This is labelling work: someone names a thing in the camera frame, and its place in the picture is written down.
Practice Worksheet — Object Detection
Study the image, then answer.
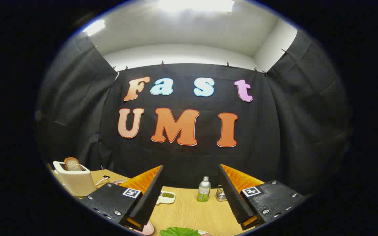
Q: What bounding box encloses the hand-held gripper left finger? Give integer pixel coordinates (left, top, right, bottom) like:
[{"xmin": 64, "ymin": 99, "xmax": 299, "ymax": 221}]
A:
[{"xmin": 81, "ymin": 165, "xmax": 164, "ymax": 232}]

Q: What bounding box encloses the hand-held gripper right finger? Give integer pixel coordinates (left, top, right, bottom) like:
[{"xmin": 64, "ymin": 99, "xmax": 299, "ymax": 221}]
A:
[{"xmin": 219, "ymin": 164, "xmax": 307, "ymax": 231}]

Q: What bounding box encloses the green lettuce leaf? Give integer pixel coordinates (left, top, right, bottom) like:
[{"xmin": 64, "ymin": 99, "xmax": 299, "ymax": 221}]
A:
[{"xmin": 159, "ymin": 227, "xmax": 202, "ymax": 236}]

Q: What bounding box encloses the toasted bread slice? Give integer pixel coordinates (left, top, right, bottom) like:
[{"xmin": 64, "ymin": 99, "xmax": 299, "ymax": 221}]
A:
[{"xmin": 64, "ymin": 157, "xmax": 83, "ymax": 171}]

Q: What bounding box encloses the white divided dish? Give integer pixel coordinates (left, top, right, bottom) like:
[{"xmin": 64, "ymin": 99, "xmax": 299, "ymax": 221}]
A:
[{"xmin": 156, "ymin": 191, "xmax": 176, "ymax": 205}]

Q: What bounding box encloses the green and silver bottle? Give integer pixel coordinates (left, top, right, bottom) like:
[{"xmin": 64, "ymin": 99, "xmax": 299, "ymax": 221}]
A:
[{"xmin": 197, "ymin": 176, "xmax": 211, "ymax": 202}]

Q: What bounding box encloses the pink plate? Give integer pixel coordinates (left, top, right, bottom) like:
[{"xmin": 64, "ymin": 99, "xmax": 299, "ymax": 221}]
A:
[{"xmin": 133, "ymin": 221, "xmax": 155, "ymax": 236}]

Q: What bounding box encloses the black backdrop cloth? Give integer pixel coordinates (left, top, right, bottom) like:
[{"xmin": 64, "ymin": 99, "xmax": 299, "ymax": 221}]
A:
[{"xmin": 35, "ymin": 29, "xmax": 353, "ymax": 197}]

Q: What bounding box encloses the white toaster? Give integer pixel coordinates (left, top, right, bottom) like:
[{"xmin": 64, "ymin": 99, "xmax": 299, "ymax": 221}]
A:
[{"xmin": 53, "ymin": 161, "xmax": 97, "ymax": 197}]

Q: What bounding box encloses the ceiling light panel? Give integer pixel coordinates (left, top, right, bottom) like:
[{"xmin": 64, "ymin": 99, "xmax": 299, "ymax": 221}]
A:
[
  {"xmin": 83, "ymin": 19, "xmax": 106, "ymax": 36},
  {"xmin": 158, "ymin": 0, "xmax": 235, "ymax": 13}
]

